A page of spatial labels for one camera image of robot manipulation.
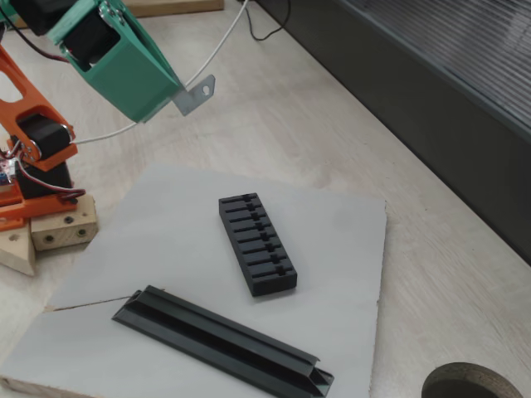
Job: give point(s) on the grey flat board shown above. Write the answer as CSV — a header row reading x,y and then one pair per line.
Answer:
x,y
166,232

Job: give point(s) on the teal and orange robot arm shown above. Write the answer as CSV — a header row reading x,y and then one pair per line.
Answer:
x,y
54,159

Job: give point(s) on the glass partition with blinds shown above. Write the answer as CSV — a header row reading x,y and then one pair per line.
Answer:
x,y
477,49

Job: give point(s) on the black slotted holder block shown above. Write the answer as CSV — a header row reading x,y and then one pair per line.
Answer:
x,y
236,244

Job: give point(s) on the wooden beam with screws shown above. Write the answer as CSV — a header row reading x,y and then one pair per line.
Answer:
x,y
62,232

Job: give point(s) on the red controller circuit board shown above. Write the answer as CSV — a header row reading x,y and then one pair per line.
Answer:
x,y
4,166

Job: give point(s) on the light wooden bevelled block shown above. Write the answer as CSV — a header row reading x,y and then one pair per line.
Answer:
x,y
16,253

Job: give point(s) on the long black rail profile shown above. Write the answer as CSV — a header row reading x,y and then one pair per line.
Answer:
x,y
215,341

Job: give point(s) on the long wooden plank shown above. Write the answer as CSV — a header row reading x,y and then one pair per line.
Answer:
x,y
186,6

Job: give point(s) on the small metal bracket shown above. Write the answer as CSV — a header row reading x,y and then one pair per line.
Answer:
x,y
188,101

